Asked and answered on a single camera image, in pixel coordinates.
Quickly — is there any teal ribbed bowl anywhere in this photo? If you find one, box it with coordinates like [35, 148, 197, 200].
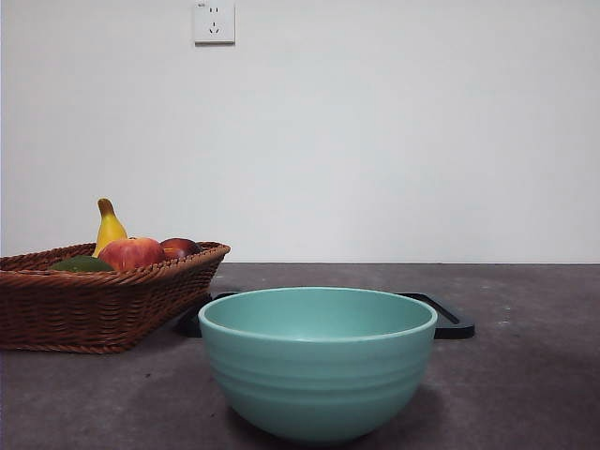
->
[197, 286, 439, 434]

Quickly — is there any green avocado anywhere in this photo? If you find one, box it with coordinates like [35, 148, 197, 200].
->
[50, 255, 115, 273]

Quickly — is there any dark red peach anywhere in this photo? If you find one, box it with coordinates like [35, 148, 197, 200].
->
[159, 237, 203, 261]

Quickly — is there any red yellow apple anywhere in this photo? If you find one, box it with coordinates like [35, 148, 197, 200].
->
[97, 236, 166, 273]

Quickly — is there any black rectangular tray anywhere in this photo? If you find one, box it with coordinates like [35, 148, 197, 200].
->
[175, 291, 476, 339]

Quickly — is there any yellow banana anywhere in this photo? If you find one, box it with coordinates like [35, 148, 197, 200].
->
[92, 198, 129, 258]

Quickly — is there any brown wicker basket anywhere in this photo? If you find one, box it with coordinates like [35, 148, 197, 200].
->
[0, 241, 232, 354]

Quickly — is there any white wall socket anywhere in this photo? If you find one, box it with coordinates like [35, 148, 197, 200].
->
[194, 0, 236, 46]

